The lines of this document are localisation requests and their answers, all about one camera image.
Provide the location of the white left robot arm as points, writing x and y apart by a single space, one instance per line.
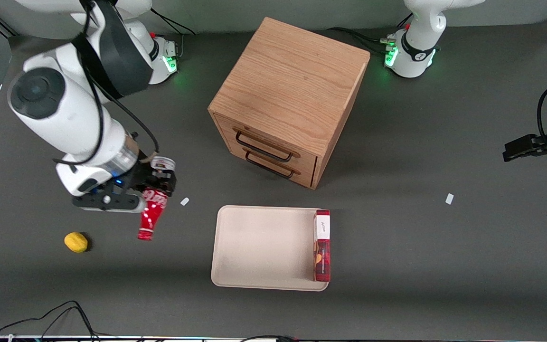
420 28

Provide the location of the red snack box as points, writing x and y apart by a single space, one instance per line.
322 256

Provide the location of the small white tape piece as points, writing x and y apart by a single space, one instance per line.
449 198
184 201

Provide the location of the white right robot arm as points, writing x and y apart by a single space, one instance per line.
64 118

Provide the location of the red coke bottle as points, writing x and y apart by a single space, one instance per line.
151 213

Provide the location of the yellow lemon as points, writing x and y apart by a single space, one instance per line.
76 242

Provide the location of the beige plastic tray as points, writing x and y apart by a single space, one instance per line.
264 247

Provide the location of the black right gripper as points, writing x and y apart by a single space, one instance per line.
143 176

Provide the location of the wooden drawer cabinet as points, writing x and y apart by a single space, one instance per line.
292 80

